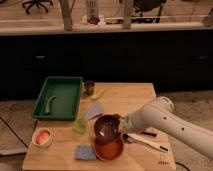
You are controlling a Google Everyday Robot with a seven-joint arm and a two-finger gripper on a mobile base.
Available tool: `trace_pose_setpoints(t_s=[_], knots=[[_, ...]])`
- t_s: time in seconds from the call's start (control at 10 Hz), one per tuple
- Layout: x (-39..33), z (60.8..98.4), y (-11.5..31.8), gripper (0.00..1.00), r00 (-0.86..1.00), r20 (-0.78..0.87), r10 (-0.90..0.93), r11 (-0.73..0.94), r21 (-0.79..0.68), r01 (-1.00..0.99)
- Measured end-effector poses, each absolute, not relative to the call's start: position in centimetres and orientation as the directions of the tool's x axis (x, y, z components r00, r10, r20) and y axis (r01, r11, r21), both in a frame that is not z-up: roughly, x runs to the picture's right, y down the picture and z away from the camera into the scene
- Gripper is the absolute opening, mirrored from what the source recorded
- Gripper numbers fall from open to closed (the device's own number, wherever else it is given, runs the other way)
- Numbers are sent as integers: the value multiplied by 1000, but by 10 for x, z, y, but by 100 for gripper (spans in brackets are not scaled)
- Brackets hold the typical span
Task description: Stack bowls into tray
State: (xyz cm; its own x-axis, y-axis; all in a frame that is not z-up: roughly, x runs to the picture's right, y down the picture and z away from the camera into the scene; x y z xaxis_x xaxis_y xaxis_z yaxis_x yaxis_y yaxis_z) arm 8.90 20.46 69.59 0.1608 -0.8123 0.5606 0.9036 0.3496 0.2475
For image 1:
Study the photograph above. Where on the dark maroon bowl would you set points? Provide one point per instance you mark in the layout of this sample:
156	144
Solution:
106	128

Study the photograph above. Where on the small green cup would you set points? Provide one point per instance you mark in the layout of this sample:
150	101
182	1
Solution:
80	126

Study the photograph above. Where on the small white bowl orange inside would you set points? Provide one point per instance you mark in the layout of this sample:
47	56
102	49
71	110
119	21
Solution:
42	137

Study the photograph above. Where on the orange-red bowl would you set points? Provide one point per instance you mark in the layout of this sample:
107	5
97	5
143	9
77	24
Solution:
109	151

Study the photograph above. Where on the green plastic tray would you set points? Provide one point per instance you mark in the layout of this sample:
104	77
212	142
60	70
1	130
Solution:
65	106

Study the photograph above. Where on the wooden table board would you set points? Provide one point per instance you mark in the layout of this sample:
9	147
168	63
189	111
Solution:
117	98

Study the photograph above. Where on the black office chair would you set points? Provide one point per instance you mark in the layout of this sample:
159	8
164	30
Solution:
38	3

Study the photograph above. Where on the green cucumber toy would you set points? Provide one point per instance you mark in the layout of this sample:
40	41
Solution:
47	110

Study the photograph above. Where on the blue sponge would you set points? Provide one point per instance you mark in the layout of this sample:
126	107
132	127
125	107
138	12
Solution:
84	152

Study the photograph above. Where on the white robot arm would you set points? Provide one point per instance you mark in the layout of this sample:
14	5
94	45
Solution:
158	113

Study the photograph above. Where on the small dark cup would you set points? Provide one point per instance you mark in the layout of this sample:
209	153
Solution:
89	87

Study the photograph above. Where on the white handled dish brush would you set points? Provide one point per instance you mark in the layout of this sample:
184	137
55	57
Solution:
133	138

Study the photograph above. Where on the yellow banana toy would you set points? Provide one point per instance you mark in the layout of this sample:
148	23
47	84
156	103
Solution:
97	94

